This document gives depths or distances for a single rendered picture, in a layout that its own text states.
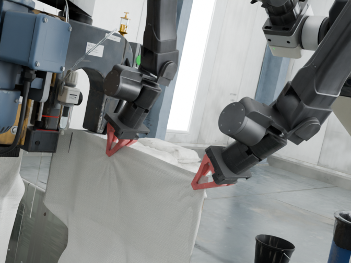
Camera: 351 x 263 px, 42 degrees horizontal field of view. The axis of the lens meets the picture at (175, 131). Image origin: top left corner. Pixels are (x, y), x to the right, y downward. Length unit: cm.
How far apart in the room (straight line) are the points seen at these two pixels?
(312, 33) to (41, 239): 123
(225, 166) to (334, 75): 24
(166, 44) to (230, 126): 31
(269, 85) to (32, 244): 822
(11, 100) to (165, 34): 34
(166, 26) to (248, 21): 818
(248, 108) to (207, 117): 777
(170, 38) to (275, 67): 878
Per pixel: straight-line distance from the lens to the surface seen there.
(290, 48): 126
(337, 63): 73
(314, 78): 74
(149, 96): 101
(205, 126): 849
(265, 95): 974
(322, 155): 940
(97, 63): 121
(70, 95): 110
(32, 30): 79
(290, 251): 348
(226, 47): 863
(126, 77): 97
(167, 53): 99
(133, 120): 103
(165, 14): 97
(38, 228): 187
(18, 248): 200
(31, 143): 113
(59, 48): 85
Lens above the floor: 124
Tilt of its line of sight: 6 degrees down
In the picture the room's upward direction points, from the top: 12 degrees clockwise
